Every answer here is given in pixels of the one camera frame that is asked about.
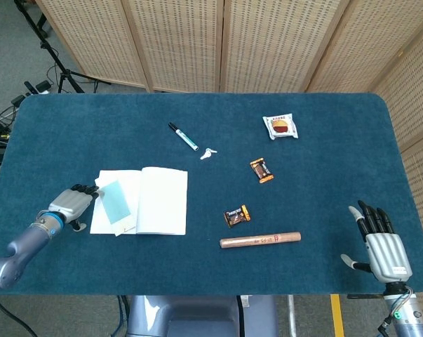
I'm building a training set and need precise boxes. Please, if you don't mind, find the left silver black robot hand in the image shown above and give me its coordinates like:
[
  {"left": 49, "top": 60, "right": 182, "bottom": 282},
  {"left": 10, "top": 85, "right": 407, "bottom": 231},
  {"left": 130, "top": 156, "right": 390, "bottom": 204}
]
[{"left": 48, "top": 183, "right": 100, "bottom": 232}]

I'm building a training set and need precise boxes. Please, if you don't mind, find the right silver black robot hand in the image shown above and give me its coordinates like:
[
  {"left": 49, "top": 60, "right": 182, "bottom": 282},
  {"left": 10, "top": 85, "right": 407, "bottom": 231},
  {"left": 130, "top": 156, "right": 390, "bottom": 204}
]
[{"left": 340, "top": 200, "right": 413, "bottom": 284}]

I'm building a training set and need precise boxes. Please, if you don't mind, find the blue bookmark with tassel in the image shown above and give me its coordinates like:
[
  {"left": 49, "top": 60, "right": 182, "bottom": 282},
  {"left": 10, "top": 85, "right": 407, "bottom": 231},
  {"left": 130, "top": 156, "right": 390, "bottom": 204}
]
[{"left": 94, "top": 177, "right": 137, "bottom": 237}]

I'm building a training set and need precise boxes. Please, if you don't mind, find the open white lined notebook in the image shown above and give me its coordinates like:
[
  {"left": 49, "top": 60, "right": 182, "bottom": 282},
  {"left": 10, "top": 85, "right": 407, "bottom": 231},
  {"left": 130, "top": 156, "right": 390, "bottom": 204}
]
[{"left": 89, "top": 166, "right": 189, "bottom": 236}]

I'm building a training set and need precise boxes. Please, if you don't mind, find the white table leg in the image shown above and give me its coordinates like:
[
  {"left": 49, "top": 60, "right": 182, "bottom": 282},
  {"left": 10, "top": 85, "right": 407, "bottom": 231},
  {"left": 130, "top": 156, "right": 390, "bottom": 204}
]
[{"left": 287, "top": 294, "right": 298, "bottom": 337}]

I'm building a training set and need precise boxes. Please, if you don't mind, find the black power strip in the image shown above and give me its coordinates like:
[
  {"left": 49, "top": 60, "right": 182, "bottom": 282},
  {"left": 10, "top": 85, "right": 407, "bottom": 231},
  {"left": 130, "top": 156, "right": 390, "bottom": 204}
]
[{"left": 23, "top": 79, "right": 53, "bottom": 96}]

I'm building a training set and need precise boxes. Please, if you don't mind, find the brown paper-wrapped roll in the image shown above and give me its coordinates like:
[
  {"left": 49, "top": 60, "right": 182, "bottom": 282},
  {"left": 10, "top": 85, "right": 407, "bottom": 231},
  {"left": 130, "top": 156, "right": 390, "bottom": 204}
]
[{"left": 220, "top": 230, "right": 302, "bottom": 249}]

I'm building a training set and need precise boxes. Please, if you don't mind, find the black white marker pen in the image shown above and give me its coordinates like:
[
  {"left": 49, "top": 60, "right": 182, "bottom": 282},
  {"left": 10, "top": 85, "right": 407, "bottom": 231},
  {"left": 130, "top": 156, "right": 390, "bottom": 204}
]
[{"left": 168, "top": 121, "right": 200, "bottom": 152}]

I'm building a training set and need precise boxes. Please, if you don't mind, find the blue carpet table mat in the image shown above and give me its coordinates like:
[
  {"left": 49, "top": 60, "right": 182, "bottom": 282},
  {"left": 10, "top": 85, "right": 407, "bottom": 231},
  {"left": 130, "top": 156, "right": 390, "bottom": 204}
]
[{"left": 0, "top": 91, "right": 423, "bottom": 296}]

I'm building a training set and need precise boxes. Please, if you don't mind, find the black tripod stand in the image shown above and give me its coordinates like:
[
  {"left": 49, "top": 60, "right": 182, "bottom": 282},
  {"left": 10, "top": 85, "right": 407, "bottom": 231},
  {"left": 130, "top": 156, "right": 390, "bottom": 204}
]
[{"left": 13, "top": 0, "right": 110, "bottom": 94}]

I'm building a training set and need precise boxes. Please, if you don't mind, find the small orange brown snack packet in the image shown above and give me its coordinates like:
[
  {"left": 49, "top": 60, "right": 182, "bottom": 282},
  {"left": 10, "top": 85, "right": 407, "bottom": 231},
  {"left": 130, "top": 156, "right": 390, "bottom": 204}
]
[{"left": 250, "top": 157, "right": 275, "bottom": 185}]

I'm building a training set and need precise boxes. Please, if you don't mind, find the brown chocolate wafer snack packet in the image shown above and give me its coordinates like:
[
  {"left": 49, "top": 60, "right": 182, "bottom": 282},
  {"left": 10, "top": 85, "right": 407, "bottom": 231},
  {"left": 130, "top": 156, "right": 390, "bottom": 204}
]
[{"left": 223, "top": 204, "right": 251, "bottom": 230}]

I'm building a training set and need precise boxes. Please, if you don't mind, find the grey robot torso base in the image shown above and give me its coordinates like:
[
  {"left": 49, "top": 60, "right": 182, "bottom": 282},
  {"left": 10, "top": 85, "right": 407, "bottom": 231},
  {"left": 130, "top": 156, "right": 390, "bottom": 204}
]
[{"left": 126, "top": 294, "right": 278, "bottom": 337}]

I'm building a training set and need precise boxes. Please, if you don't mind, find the white cookie snack packet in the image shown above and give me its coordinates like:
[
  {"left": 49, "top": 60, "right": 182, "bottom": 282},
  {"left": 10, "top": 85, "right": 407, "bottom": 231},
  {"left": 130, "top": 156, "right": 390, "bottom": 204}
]
[{"left": 262, "top": 112, "right": 300, "bottom": 141}]

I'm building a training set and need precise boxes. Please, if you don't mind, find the black office chair base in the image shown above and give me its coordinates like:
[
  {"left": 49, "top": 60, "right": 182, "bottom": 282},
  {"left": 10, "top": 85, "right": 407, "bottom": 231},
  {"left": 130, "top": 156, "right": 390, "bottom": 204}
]
[{"left": 35, "top": 13, "right": 51, "bottom": 39}]

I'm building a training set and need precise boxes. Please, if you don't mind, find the wooden wicker folding screen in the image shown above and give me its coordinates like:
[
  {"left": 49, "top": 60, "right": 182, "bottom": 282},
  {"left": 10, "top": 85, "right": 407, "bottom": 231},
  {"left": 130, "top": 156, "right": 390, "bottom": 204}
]
[{"left": 35, "top": 0, "right": 423, "bottom": 337}]

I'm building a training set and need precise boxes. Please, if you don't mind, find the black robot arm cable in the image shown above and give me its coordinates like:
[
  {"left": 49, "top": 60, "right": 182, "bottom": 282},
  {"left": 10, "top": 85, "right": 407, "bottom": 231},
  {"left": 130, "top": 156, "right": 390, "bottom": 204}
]
[{"left": 0, "top": 288, "right": 39, "bottom": 337}]

